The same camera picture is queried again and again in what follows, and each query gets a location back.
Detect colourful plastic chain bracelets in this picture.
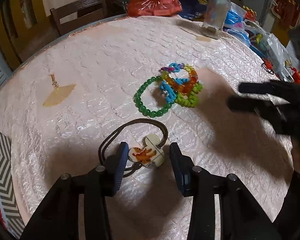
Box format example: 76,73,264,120
159,62,204,108

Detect blue plastic bag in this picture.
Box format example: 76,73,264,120
223,2,250,47

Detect striped white jewelry tray box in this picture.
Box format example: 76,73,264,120
0,132,25,239

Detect clear glass jar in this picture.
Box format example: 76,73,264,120
201,0,231,40

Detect green bead bracelet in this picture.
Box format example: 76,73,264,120
133,75,176,118

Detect gold fan pendant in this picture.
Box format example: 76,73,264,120
43,74,76,107

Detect brown hair tie cartoon charm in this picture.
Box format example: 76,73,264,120
98,118,168,178

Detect red plastic bag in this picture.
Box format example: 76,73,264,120
127,0,182,17

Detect dark wooden chair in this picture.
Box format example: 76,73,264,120
50,0,107,36

